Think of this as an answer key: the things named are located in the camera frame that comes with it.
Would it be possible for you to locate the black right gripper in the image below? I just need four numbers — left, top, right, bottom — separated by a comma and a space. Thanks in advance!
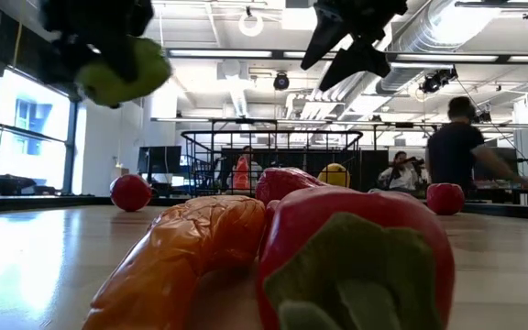
301, 0, 410, 92

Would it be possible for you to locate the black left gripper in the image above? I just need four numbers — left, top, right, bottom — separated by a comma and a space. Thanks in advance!
38, 0, 155, 100

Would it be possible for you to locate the light green bell pepper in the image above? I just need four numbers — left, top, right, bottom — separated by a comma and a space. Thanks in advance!
74, 37, 173, 109

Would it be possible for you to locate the yellow bell pepper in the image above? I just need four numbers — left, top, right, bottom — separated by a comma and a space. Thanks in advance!
317, 162, 352, 189

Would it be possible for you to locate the red apple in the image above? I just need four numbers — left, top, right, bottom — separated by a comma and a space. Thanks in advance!
109, 173, 154, 213

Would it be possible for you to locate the red bell pepper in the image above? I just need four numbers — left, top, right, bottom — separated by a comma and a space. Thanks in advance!
254, 167, 334, 207

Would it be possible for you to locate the red long pepper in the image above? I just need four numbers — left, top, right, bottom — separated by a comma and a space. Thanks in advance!
255, 185, 457, 330

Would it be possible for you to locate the red round tomato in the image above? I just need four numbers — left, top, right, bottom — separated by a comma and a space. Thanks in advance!
425, 182, 466, 216

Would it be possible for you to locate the orange long pepper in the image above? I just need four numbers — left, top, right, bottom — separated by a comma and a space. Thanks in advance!
82, 194, 268, 330

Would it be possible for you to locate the black overhead beam with lights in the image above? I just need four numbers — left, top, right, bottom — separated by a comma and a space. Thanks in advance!
167, 45, 528, 65

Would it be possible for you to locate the black ceiling spotlight cluster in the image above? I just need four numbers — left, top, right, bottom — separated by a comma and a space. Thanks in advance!
418, 68, 458, 95

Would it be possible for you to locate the black computer monitor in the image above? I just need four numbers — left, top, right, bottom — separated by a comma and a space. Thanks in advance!
482, 146, 520, 178
137, 145, 182, 175

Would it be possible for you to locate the black partition panel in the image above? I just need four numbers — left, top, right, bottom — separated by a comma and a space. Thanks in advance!
220, 148, 390, 187

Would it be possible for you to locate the person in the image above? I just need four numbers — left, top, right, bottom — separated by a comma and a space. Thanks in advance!
231, 145, 264, 191
377, 150, 428, 193
426, 95, 528, 193

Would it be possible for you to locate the white ring ceiling lamp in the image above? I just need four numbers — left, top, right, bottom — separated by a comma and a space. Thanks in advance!
238, 6, 265, 38

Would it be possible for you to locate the silver ventilation duct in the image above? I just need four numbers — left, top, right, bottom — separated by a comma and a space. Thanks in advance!
376, 0, 499, 95

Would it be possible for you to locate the black wire basket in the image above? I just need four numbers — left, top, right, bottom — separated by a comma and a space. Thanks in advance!
180, 129, 364, 199

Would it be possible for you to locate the black metal rack frame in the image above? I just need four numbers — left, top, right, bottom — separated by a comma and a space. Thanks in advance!
211, 117, 440, 184

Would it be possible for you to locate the black aluminium table frame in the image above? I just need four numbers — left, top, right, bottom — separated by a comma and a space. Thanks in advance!
0, 192, 528, 220

